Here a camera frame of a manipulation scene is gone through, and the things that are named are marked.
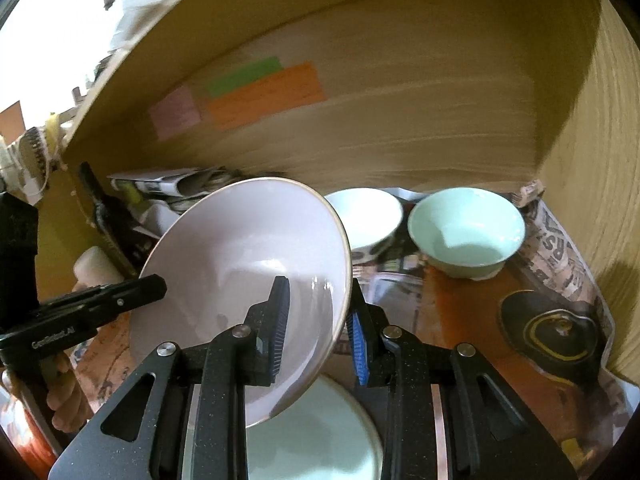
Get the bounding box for pink bowl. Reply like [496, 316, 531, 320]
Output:
[129, 177, 353, 430]

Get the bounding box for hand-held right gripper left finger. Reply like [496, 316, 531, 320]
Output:
[47, 275, 292, 480]

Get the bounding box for pink sticky note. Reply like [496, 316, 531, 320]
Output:
[148, 85, 202, 142]

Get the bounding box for printed newspaper table cover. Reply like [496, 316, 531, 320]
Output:
[70, 185, 631, 461]

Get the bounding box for mint green bowl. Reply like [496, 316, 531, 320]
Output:
[407, 187, 526, 280]

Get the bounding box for person's left hand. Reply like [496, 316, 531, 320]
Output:
[46, 349, 95, 429]

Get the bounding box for white spotted bowl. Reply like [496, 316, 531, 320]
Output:
[324, 188, 404, 261]

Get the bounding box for mint green plate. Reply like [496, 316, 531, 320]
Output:
[182, 374, 386, 480]

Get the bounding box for cream cylinder candle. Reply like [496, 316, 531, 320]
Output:
[72, 246, 123, 293]

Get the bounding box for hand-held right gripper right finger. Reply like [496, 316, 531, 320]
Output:
[347, 277, 573, 480]

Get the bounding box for dark wine bottle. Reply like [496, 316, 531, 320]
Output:
[77, 161, 146, 281]

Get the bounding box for orange sticky note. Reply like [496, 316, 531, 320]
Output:
[202, 62, 327, 131]

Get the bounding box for rolled newspaper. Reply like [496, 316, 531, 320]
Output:
[107, 167, 241, 206]

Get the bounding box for green sticky note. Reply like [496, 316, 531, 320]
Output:
[206, 56, 283, 98]

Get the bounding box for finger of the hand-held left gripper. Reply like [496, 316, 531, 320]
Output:
[39, 274, 168, 331]

